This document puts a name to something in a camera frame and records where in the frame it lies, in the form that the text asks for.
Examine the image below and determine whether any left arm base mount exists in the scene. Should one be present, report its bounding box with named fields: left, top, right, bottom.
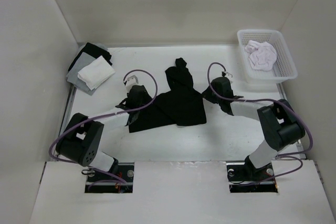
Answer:
left=81, top=163, right=134, bottom=194

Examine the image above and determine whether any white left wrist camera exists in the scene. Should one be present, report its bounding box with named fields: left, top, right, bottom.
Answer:
left=124, top=75, right=139, bottom=92

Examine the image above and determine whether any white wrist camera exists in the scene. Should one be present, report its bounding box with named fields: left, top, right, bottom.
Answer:
left=124, top=75, right=139, bottom=92
left=222, top=70, right=233, bottom=78

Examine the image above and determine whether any white plastic basket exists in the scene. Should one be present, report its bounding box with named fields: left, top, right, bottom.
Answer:
left=237, top=29, right=298, bottom=84

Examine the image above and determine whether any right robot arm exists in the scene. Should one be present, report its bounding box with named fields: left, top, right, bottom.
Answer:
left=202, top=77, right=305, bottom=180

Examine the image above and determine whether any folded white tank top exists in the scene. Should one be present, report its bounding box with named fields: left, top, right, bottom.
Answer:
left=77, top=56, right=115, bottom=90

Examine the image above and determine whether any black tank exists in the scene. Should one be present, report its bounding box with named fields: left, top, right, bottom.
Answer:
left=129, top=58, right=207, bottom=133
left=68, top=42, right=112, bottom=71

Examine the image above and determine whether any folded black tank top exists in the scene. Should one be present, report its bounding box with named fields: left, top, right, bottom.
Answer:
left=68, top=42, right=112, bottom=71

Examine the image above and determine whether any crumpled pink tank top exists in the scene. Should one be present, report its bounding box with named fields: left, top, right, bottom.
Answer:
left=245, top=40, right=277, bottom=71

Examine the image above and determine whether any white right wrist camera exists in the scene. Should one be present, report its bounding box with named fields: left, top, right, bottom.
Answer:
left=222, top=70, right=233, bottom=78

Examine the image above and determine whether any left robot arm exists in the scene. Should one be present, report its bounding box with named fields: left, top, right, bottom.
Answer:
left=56, top=85, right=152, bottom=182

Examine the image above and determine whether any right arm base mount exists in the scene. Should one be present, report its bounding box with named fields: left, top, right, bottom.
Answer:
left=226, top=162, right=278, bottom=193

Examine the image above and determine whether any folded grey tank top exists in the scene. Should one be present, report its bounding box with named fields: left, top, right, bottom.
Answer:
left=66, top=43, right=109, bottom=97

